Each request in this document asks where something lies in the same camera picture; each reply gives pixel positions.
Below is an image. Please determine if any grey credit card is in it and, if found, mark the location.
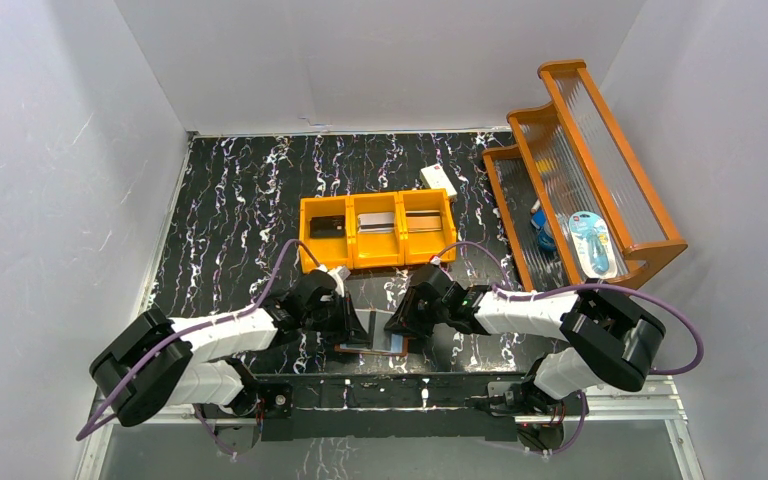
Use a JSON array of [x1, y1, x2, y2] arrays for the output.
[[368, 310, 392, 351]]

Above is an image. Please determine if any brown leather card holder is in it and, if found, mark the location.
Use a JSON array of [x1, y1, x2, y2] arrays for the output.
[[334, 309, 408, 357]]

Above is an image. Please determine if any black credit card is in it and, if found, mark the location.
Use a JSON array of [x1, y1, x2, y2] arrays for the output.
[[309, 215, 346, 239]]

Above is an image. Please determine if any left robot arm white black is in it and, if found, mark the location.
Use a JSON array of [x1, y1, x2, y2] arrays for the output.
[[89, 266, 368, 427]]

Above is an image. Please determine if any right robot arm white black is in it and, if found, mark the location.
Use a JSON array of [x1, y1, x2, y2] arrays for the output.
[[385, 264, 666, 414]]

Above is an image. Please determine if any card in right bin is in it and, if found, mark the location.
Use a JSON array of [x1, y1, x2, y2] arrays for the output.
[[405, 210, 443, 233]]

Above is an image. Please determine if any silver card in middle bin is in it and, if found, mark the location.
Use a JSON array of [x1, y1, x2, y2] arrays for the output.
[[357, 212, 396, 234]]

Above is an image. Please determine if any middle orange bin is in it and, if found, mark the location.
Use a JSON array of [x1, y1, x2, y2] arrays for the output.
[[350, 192, 405, 269]]

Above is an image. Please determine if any orange bin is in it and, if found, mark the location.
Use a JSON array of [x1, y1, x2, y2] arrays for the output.
[[299, 195, 355, 273], [350, 192, 405, 269], [398, 189, 458, 265]]

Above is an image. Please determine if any right orange bin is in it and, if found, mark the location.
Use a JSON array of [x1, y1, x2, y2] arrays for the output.
[[398, 189, 458, 265]]

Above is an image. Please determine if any left orange bin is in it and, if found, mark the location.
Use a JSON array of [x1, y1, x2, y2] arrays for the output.
[[299, 195, 355, 273]]

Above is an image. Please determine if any white small box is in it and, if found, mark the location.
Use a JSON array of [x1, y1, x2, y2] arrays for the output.
[[420, 164, 457, 201]]

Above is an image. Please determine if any blue packaged item on shelf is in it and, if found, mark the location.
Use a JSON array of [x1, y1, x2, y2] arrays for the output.
[[568, 211, 619, 280]]

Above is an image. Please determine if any orange wooden shelf rack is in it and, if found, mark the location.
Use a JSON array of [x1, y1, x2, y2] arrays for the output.
[[482, 59, 688, 290]]

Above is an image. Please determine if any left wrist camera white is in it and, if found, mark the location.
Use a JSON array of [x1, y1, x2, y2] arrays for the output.
[[318, 265, 351, 296]]

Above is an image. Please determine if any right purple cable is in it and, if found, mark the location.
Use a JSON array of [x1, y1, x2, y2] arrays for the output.
[[431, 241, 705, 458]]

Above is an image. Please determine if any purple cable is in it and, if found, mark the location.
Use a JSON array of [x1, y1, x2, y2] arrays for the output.
[[431, 241, 705, 458], [75, 239, 326, 442]]

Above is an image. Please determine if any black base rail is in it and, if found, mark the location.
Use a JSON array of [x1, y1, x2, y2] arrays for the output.
[[195, 372, 591, 444]]

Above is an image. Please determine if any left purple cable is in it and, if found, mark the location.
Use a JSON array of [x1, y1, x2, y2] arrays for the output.
[[75, 239, 326, 442]]

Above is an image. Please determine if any aluminium frame rail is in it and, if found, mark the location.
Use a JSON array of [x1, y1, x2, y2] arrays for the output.
[[119, 373, 684, 427]]

